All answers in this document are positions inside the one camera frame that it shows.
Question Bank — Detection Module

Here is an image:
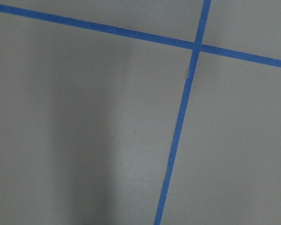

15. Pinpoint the blue tape strip crossing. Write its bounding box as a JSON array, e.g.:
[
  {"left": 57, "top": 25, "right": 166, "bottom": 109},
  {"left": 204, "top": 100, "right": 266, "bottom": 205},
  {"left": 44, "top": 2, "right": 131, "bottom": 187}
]
[{"left": 153, "top": 0, "right": 211, "bottom": 225}]

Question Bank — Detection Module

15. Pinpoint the blue tape strip long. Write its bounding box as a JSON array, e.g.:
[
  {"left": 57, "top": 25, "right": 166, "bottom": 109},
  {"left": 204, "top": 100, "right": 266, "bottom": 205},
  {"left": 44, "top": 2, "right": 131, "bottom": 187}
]
[{"left": 0, "top": 4, "right": 281, "bottom": 68}]

